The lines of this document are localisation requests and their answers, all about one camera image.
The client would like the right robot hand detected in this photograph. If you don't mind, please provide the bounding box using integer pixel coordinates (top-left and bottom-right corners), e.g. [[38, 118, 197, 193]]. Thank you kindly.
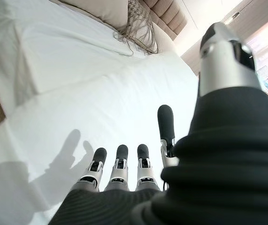
[[48, 22, 268, 225]]

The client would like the fringed macrame cushion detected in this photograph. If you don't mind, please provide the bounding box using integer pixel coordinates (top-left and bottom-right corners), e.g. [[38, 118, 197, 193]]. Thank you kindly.
[[112, 0, 160, 57]]

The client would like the wall sconce lamp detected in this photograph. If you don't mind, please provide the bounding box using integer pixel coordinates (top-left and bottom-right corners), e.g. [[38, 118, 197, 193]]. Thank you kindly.
[[222, 11, 241, 24]]

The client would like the white sheeted mattress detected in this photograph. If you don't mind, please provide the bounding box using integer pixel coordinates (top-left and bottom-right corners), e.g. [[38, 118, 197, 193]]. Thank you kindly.
[[0, 0, 180, 113]]

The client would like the white duvet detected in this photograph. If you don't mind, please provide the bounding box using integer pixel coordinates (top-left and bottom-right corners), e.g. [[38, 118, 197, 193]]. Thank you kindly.
[[0, 51, 201, 225]]

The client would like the sheer pink curtain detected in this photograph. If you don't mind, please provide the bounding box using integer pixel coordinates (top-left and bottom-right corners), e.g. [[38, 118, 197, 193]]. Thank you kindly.
[[243, 13, 268, 71]]

